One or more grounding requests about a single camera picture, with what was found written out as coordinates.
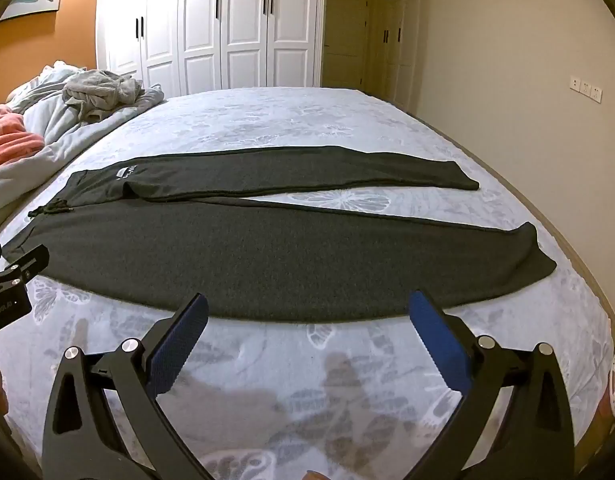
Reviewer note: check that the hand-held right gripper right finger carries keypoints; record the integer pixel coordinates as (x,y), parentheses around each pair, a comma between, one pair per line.
(440,342)

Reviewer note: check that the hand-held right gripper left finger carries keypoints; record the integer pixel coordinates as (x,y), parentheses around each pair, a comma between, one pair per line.
(180,345)

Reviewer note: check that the dark grey pants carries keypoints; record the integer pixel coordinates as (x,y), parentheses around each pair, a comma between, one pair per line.
(287,260)

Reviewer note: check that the pink blanket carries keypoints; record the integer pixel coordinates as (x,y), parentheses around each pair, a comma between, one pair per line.
(7,140)

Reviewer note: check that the light grey duvet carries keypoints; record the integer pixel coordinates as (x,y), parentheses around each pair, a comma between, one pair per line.
(52,125)

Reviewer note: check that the crumpled grey blanket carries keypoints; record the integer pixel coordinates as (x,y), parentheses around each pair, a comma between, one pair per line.
(102,92)

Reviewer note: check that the bed with butterfly sheet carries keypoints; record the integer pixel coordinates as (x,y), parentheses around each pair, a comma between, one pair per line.
(287,120)

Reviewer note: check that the white panelled wardrobe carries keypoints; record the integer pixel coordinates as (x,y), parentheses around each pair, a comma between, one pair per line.
(202,25)

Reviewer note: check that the beige hallway cabinet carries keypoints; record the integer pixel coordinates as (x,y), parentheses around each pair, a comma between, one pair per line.
(395,40)

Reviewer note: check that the beige hallway door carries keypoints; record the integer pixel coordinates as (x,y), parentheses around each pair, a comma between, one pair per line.
(345,35)

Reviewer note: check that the white wall socket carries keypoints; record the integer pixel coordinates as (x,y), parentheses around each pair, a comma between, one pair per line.
(575,81)
(586,88)
(596,94)

